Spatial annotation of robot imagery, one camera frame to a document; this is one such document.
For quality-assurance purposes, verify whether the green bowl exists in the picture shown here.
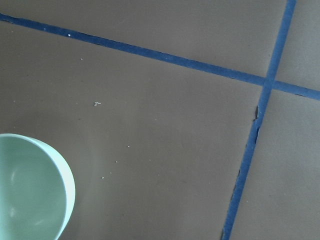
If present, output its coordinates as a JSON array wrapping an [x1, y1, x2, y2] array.
[[0, 133, 76, 240]]

